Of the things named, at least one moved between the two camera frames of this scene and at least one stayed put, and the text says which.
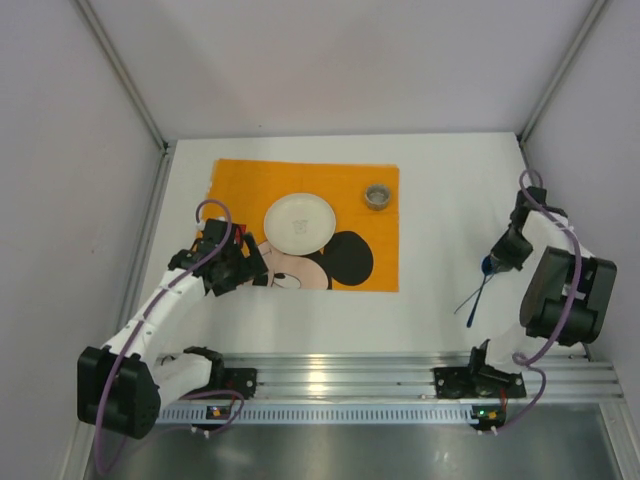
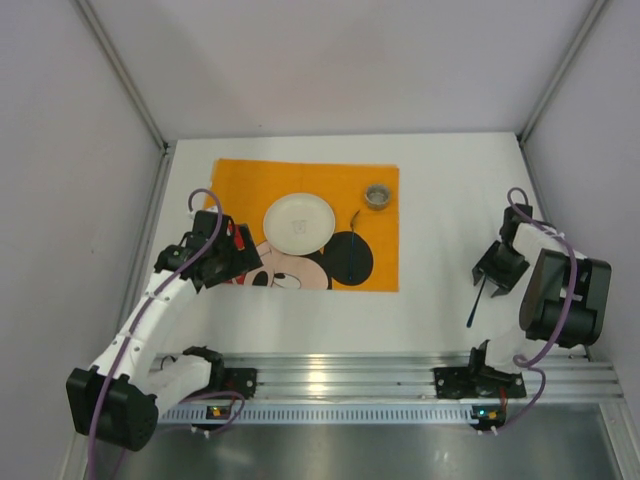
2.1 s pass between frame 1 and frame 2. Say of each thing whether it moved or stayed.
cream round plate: stayed
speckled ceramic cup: stayed
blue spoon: stayed
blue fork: moved
